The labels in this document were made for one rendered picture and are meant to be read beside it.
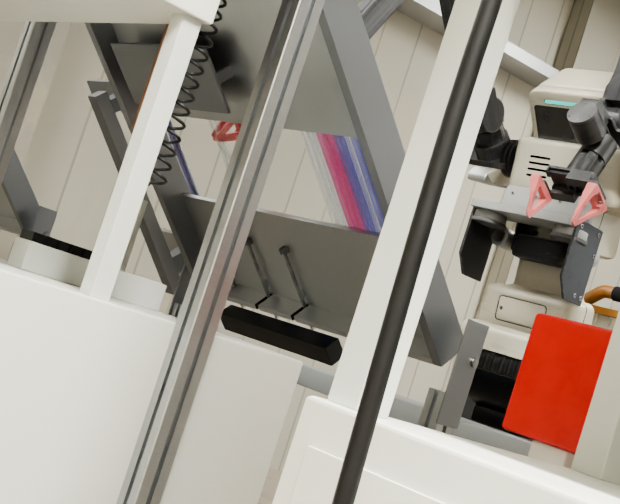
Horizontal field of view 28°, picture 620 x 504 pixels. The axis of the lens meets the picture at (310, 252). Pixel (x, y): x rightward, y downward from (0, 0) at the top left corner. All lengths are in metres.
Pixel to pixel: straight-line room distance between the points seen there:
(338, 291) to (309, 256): 0.08
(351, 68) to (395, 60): 4.44
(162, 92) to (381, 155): 0.38
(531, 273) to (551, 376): 1.08
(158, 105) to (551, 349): 0.59
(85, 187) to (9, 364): 3.83
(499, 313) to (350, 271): 0.64
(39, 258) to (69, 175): 3.40
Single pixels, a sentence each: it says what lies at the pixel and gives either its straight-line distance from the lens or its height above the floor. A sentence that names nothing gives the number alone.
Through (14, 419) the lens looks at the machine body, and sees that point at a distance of 1.58.
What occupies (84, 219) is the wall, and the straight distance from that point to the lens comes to 5.37.
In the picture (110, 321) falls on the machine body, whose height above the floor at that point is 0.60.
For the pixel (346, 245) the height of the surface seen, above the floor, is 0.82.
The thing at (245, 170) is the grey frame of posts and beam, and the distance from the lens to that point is 1.64.
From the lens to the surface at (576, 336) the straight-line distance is 1.62.
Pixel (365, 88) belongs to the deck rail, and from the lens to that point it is 1.81.
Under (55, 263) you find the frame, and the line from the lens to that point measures 1.94.
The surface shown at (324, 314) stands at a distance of 2.23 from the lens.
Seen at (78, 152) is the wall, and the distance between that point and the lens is 5.33.
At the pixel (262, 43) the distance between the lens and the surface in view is 1.98.
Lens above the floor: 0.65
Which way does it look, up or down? 4 degrees up
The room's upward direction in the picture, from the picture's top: 18 degrees clockwise
